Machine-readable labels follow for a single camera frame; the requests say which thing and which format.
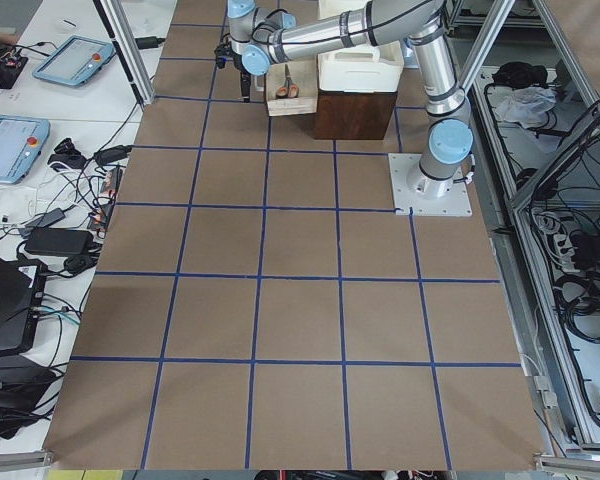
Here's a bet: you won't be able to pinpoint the dark brown wooden cabinet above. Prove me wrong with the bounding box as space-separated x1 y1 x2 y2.
314 90 398 140

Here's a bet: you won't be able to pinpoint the aluminium frame post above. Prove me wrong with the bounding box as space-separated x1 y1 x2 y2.
93 0 155 107

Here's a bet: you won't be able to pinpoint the white crumpled cloth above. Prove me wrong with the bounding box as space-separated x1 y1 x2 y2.
494 86 557 129

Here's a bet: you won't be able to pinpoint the white drawer handle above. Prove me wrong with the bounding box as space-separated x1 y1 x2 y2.
252 75 266 93

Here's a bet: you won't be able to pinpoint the blue teach pendant near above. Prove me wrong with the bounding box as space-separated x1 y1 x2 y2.
0 115 51 184

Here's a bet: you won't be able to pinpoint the black monitor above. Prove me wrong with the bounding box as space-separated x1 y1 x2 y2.
0 258 48 356

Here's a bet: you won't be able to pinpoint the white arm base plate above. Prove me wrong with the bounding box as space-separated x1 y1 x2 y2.
388 153 473 218

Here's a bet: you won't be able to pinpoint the black power adapter brick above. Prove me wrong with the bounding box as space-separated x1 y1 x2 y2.
24 228 94 257

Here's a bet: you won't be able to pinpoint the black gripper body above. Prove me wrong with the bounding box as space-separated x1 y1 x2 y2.
232 52 247 75

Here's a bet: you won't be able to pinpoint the white plastic tray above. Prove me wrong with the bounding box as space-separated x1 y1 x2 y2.
316 0 406 95

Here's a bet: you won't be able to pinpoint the blue teach pendant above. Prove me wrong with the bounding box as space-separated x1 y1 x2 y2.
0 115 51 184
32 35 115 88

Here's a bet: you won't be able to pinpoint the grey orange scissors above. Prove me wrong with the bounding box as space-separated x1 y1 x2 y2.
275 65 300 99

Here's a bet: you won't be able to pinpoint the light wooden drawer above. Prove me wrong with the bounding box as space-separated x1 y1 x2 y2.
265 58 318 117

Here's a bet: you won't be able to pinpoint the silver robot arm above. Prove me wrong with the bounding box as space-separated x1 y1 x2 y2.
227 1 473 199

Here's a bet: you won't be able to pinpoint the blue teach pendant far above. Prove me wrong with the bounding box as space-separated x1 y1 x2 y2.
32 35 115 88

